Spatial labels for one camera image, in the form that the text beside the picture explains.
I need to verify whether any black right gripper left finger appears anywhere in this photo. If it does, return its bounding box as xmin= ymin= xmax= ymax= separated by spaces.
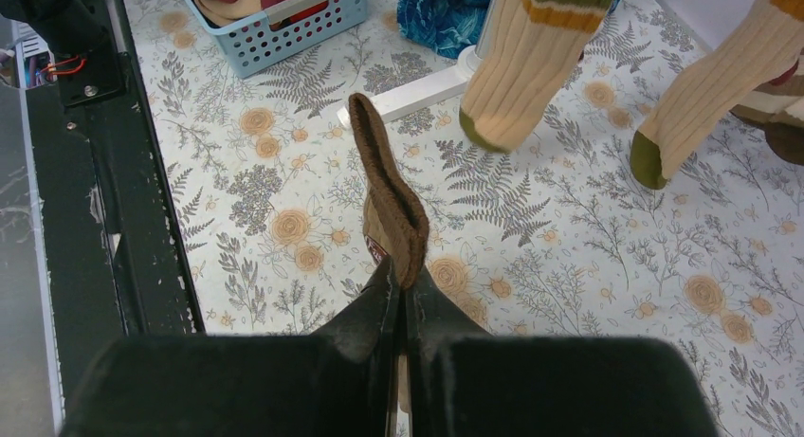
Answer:
xmin=61 ymin=259 xmax=399 ymax=436

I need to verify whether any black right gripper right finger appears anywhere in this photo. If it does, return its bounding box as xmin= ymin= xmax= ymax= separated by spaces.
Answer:
xmin=405 ymin=271 xmax=717 ymax=436

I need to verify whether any tan brown cuff sock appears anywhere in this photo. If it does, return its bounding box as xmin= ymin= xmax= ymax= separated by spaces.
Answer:
xmin=331 ymin=93 xmax=462 ymax=436

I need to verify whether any silver white drying rack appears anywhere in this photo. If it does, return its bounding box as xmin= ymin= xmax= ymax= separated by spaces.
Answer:
xmin=370 ymin=0 xmax=495 ymax=122

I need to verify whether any red cuff multicolour sock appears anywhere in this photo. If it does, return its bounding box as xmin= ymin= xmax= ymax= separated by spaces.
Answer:
xmin=459 ymin=0 xmax=613 ymax=153
xmin=630 ymin=0 xmax=803 ymax=190

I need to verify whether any floral patterned table mat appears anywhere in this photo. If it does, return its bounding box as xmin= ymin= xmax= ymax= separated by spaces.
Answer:
xmin=124 ymin=0 xmax=803 ymax=436

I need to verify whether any light blue sock basket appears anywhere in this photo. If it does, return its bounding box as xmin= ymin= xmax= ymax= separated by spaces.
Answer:
xmin=183 ymin=0 xmax=368 ymax=78

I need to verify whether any blue patterned cloth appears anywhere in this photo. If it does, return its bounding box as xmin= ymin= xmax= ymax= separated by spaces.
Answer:
xmin=397 ymin=0 xmax=620 ymax=68

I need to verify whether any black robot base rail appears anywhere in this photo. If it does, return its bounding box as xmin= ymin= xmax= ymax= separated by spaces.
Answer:
xmin=1 ymin=0 xmax=197 ymax=436

